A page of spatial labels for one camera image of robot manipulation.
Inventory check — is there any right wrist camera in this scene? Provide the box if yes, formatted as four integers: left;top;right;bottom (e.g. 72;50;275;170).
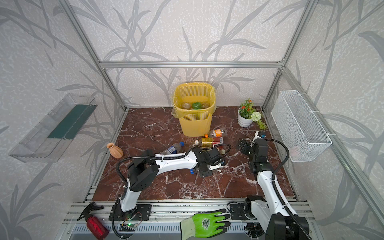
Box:
253;131;266;142

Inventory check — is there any orange label clear bottle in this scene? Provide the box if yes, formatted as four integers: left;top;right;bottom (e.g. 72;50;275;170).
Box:
205;128;228;138

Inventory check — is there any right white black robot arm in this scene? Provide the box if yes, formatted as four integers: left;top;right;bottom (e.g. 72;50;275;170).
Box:
237;138;311;240

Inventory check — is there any yellow plastic waste bin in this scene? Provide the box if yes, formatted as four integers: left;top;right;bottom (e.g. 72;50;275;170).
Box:
172;82;217;137

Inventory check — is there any white wire mesh basket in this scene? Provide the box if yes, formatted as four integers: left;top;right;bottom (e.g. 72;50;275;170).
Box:
271;90;332;163

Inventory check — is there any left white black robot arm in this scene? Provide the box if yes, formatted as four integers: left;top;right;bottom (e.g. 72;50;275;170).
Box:
109;144;231;222

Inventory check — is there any clear acrylic wall shelf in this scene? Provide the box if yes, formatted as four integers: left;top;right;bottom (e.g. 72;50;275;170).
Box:
9;94;97;163

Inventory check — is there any potted artificial flower plant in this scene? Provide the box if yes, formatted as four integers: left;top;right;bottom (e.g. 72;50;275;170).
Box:
238;99;268;131

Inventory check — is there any clear bottle blue cap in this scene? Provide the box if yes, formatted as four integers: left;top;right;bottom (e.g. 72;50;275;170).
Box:
161;142;185;155

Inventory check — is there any small terracotta vase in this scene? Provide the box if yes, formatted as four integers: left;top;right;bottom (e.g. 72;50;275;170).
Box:
107;143;124;159

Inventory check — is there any green black work glove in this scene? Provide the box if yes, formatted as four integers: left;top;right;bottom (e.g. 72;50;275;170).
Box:
180;209;231;240

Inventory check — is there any red spray bottle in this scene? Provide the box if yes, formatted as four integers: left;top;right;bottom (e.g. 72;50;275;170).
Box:
77;202;110;240

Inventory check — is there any green circuit board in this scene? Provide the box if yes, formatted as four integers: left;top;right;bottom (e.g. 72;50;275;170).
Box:
120;222;141;232

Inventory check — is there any red yellow label bottle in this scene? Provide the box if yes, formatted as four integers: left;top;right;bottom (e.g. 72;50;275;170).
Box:
195;137;224;148

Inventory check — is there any green plastic bottle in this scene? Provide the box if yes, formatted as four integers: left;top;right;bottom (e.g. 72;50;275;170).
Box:
192;102;203;110

